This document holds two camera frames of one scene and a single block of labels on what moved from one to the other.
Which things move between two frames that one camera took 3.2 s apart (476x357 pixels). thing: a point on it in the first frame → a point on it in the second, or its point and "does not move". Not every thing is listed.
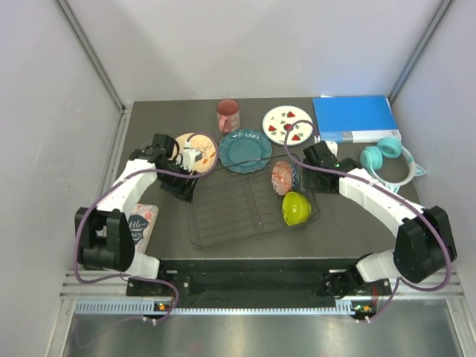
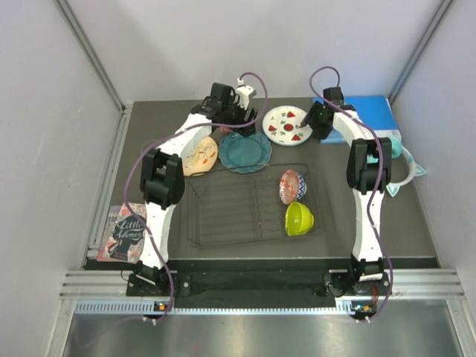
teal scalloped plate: (244, 151) does not move
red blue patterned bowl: (284, 178) → (292, 187)
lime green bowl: (296, 208) → (298, 219)
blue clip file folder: (355, 118) does not move
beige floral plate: (202, 143) does not move
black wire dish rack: (233, 204) does not move
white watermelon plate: (279, 120) does not move
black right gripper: (314, 187) → (320, 133)
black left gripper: (184, 190) → (251, 115)
